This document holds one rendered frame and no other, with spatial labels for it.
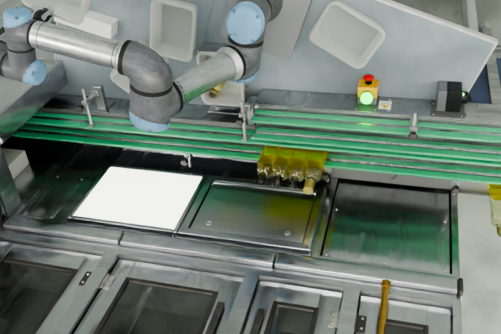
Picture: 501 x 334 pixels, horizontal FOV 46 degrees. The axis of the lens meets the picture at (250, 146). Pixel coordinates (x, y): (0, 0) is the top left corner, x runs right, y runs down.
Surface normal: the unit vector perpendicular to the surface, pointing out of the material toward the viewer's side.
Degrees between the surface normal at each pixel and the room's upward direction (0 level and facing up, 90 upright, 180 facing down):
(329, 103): 90
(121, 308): 90
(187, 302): 90
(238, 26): 7
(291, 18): 1
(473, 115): 90
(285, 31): 1
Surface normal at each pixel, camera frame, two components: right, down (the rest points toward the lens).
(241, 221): -0.07, -0.84
